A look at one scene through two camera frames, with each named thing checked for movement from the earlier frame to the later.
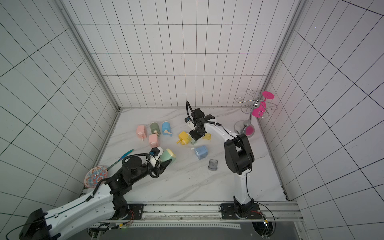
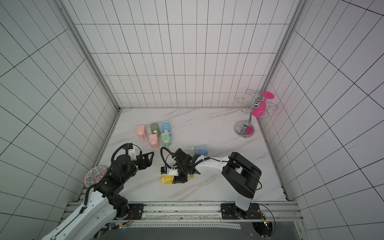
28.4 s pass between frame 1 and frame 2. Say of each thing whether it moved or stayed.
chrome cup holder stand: stayed
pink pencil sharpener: stayed
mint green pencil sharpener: moved
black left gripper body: moved
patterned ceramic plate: stayed
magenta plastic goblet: stayed
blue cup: stayed
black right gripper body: moved
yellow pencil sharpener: moved
